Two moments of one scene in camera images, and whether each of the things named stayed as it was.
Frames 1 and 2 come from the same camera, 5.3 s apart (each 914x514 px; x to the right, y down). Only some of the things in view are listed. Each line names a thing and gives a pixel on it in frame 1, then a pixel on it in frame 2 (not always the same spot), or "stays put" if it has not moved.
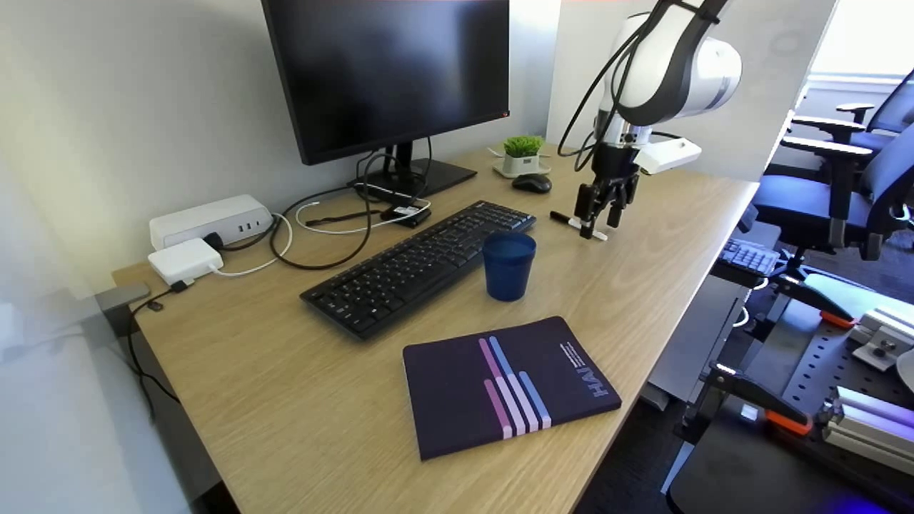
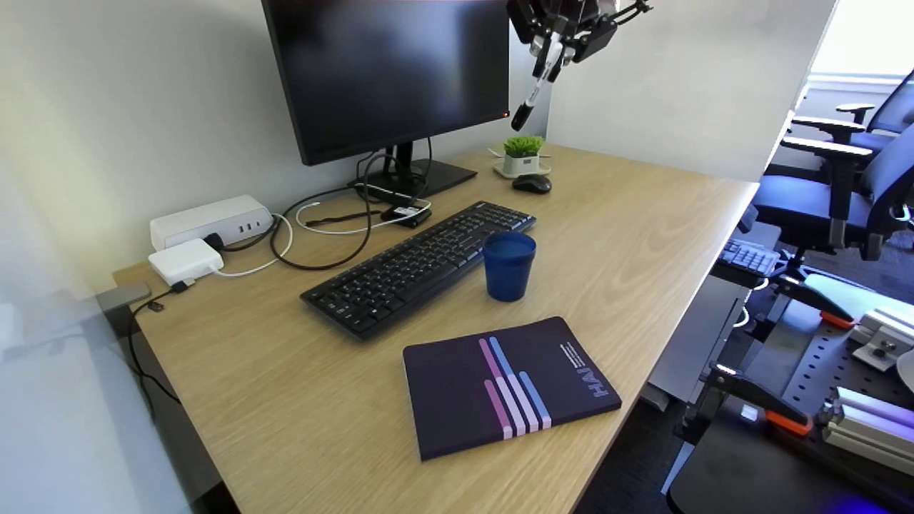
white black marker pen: (577, 223) -> (539, 80)
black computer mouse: (532, 184) stays put
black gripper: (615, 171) -> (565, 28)
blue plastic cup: (509, 264) stays put
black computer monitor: (365, 75) stays put
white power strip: (234, 217) stays put
